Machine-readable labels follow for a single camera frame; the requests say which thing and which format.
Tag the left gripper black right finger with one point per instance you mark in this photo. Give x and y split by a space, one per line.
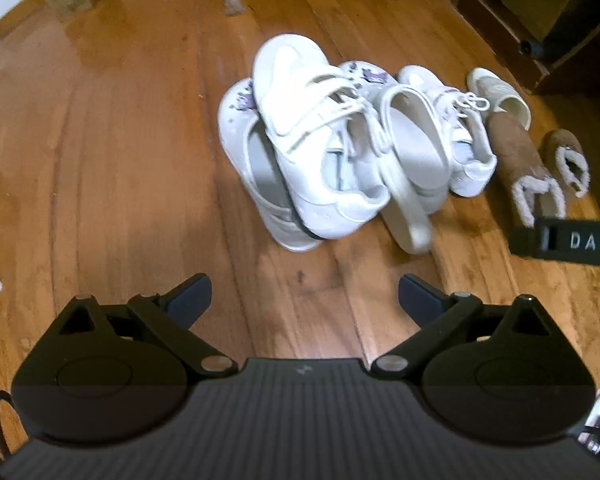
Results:
440 318

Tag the brown fleece slipper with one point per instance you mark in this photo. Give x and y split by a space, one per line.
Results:
562 154
533 191

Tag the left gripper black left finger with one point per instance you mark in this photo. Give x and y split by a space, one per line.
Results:
169 318

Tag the white velcro sneaker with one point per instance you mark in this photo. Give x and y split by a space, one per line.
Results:
326 136
472 160

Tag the white clog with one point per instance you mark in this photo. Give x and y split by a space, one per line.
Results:
414 129
245 142

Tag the dark wooden shelf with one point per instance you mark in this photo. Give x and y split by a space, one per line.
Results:
549 46

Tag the cream slide sandal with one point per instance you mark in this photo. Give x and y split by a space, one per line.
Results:
501 96
404 216

